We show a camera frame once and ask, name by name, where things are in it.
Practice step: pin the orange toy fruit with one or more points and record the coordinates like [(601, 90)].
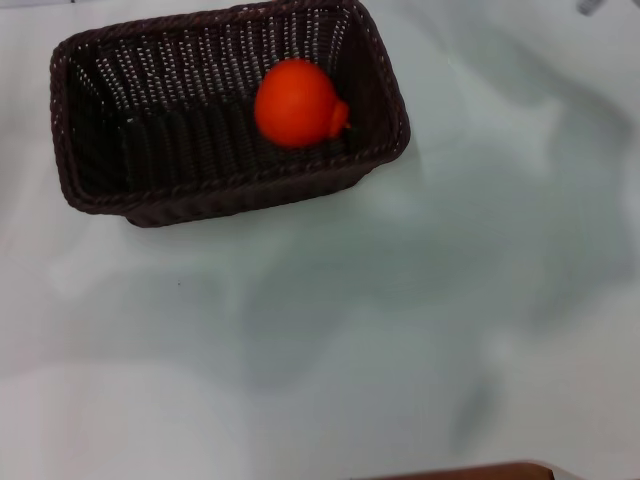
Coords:
[(292, 102)]

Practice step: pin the dark brown woven basket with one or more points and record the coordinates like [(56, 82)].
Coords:
[(200, 140)]

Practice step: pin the brown wooden board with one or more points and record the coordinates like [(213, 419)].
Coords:
[(470, 472)]

